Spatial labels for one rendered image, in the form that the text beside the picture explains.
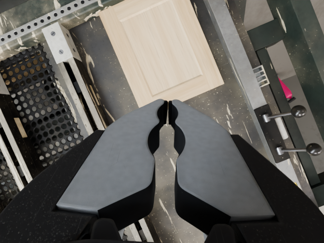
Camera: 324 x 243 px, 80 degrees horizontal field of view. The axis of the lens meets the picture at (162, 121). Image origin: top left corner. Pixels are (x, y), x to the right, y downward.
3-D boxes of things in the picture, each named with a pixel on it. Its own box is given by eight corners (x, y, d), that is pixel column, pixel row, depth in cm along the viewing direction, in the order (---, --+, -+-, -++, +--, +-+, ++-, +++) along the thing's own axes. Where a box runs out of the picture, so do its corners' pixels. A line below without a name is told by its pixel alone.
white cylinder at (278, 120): (285, 136, 71) (276, 115, 71) (290, 137, 68) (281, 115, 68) (277, 139, 71) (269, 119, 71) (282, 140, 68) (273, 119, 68)
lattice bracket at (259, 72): (258, 66, 70) (262, 64, 67) (265, 84, 70) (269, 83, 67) (247, 71, 70) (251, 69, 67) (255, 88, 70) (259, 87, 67)
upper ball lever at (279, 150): (277, 142, 68) (321, 140, 56) (281, 153, 68) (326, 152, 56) (271, 147, 66) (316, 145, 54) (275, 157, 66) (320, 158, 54)
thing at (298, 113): (264, 111, 68) (306, 101, 56) (268, 121, 68) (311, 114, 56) (257, 114, 66) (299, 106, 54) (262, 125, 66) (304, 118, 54)
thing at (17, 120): (19, 117, 73) (12, 117, 70) (27, 137, 73) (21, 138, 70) (12, 120, 73) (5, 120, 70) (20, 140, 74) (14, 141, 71)
